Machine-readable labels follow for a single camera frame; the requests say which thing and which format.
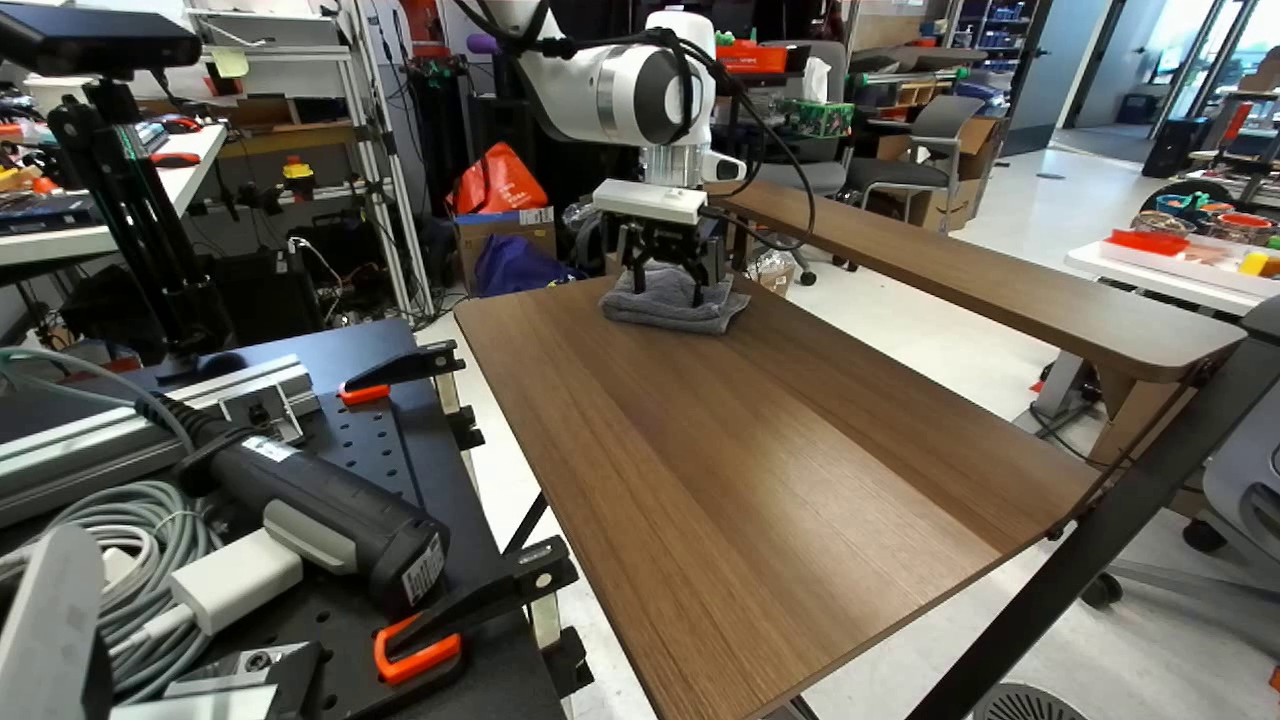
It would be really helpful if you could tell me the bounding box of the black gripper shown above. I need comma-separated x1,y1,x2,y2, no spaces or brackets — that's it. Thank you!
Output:
614,212,737,308

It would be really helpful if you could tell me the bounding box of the gray towel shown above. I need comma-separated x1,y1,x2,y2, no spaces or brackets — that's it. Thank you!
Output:
598,258,758,342

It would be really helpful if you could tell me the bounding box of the blue bag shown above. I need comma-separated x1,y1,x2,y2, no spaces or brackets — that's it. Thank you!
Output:
468,234,575,301

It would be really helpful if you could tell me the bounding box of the cardboard box with white label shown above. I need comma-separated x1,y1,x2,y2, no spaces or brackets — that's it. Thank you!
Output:
454,204,559,294

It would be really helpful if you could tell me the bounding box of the orange bag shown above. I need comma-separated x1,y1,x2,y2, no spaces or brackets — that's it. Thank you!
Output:
444,142,553,220

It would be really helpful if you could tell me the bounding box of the red plastic crate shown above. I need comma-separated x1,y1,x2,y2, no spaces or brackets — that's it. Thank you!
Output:
713,37,793,80

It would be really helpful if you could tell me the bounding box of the gray armchair with casters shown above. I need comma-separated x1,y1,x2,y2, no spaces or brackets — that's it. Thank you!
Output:
852,93,992,234

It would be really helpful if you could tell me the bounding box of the black perforated mounting board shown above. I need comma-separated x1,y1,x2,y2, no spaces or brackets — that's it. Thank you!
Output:
124,317,575,720

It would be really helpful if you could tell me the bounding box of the raised wooden shelf board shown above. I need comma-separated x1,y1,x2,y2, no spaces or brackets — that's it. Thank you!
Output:
713,177,1254,387

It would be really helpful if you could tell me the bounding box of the black cylindrical device with label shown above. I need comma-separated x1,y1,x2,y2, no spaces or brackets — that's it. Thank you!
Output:
175,405,454,617

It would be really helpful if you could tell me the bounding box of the gray metal table foot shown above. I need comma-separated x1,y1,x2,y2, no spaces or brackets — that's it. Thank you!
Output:
1026,349,1112,440

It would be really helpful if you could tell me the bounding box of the white metal shelving rack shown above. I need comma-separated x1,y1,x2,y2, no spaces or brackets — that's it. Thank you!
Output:
185,0,444,324

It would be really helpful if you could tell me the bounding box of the white table with colourful items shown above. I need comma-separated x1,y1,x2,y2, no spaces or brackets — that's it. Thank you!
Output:
1064,218,1280,322

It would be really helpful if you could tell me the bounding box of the wooden brown table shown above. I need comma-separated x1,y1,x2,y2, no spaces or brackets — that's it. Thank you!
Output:
906,296,1280,720

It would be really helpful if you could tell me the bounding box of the white power adapter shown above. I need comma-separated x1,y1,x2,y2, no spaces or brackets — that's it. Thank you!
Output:
167,529,308,639

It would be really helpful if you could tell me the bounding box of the round floor fan grille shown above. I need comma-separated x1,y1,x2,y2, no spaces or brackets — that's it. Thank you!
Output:
968,680,1090,720

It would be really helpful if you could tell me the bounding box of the white work table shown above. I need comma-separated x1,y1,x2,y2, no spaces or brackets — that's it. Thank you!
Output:
0,122,232,274

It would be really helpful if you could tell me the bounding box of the gray panel office chair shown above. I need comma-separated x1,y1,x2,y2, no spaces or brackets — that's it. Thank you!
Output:
1076,397,1280,658

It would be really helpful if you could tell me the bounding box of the aluminium extrusion bar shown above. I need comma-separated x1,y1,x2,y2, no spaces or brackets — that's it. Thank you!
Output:
0,354,319,533

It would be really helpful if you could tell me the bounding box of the white wrist mount plate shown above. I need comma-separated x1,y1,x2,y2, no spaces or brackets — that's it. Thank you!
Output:
590,177,713,229

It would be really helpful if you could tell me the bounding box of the black clamp with orange handle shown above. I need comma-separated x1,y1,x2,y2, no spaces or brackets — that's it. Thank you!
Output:
367,536,598,695
333,337,494,455

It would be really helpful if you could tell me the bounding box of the black camera tripod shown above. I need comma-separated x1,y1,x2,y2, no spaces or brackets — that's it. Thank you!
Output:
46,71,237,363

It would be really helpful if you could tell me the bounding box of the gray coiled cable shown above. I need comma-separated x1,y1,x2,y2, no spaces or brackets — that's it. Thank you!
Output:
0,475,218,705

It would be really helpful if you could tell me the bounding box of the silver metal bracket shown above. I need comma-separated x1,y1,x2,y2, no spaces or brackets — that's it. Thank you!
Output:
114,635,323,720

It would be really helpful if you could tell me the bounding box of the black stereo camera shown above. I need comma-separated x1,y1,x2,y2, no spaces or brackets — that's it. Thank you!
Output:
0,0,208,75

